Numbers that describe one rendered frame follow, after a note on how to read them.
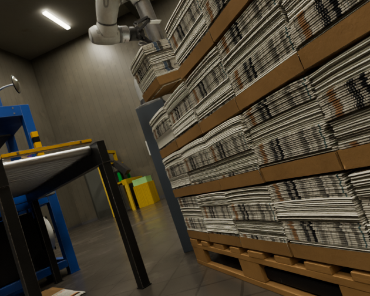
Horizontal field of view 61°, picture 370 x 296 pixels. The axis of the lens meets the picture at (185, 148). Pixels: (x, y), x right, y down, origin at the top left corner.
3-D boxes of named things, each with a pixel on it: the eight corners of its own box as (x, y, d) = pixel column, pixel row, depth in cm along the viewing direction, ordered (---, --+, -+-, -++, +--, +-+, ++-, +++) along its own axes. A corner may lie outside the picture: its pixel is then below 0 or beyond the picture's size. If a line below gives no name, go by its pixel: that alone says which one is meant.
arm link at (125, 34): (118, 46, 175) (128, 45, 178) (121, 37, 167) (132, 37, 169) (114, 31, 176) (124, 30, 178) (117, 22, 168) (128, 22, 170)
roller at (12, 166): (91, 156, 172) (94, 150, 169) (-3, 177, 139) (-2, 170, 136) (87, 149, 174) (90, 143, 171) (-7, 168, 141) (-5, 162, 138)
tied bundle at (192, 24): (256, 66, 139) (238, 19, 141) (302, 30, 113) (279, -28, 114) (181, 81, 124) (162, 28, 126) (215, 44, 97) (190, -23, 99)
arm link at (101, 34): (120, 48, 172) (121, 24, 163) (91, 50, 165) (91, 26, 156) (114, 39, 178) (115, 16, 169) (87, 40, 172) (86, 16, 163)
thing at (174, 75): (167, 94, 192) (164, 87, 192) (185, 75, 165) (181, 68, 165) (144, 103, 185) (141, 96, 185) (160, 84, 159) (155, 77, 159)
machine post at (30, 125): (80, 269, 272) (29, 103, 284) (71, 273, 265) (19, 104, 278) (76, 269, 278) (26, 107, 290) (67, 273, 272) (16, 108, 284)
